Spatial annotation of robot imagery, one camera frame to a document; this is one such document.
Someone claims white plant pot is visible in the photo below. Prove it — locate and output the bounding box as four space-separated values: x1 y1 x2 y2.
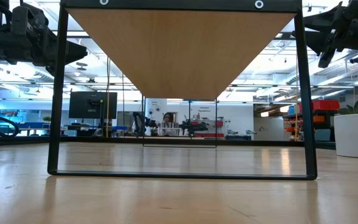
333 96 358 160

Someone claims black cable loop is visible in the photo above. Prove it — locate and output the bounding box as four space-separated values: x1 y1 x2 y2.
0 109 21 138

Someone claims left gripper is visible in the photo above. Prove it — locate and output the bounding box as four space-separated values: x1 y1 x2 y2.
0 3 88 76

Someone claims wooden riser with black legs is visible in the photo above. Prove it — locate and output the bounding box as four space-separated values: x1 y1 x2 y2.
47 0 318 181

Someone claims black aluminium rig frame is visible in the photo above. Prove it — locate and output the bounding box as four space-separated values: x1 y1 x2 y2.
0 135 337 148

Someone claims red storage bin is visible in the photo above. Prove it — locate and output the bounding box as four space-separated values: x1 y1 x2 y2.
299 99 341 112

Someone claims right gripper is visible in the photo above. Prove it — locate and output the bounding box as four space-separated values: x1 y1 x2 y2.
291 0 358 68

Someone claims black storage shelf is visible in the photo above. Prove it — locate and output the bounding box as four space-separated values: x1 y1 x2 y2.
283 110 335 142

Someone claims black computer monitor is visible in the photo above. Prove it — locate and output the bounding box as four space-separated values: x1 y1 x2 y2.
68 91 118 120

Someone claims person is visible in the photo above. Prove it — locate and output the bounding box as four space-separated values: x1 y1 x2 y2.
161 112 176 137

